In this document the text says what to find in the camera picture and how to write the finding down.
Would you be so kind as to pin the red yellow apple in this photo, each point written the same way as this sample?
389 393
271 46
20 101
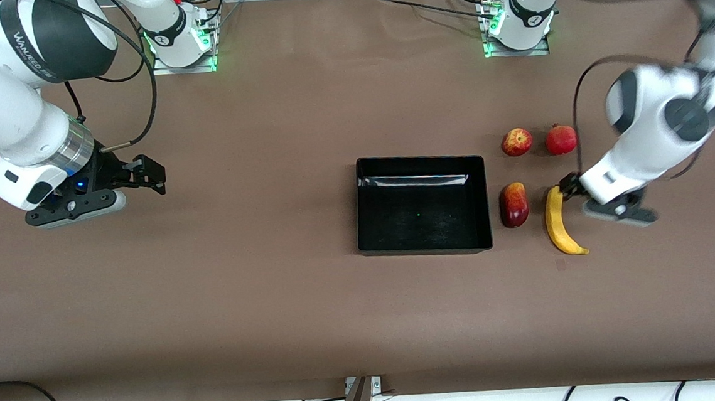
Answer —
517 142

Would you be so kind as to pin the black rectangular plastic tray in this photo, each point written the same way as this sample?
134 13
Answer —
422 221

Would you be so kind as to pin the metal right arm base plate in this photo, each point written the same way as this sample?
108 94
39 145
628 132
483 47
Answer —
162 68

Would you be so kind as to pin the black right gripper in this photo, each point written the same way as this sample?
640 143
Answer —
107 169

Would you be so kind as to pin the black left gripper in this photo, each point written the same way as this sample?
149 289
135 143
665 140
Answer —
569 185

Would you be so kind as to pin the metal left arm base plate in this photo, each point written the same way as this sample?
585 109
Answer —
539 50

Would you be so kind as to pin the yellow banana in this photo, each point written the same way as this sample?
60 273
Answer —
558 230

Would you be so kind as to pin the silver metal bracket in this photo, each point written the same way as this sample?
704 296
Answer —
375 385

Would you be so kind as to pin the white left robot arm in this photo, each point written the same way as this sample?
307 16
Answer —
643 149

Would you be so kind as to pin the red yellow mango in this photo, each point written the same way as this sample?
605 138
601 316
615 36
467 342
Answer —
514 205

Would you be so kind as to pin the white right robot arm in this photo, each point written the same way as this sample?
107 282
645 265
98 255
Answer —
5 118

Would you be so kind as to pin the red pomegranate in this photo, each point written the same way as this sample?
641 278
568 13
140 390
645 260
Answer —
561 140

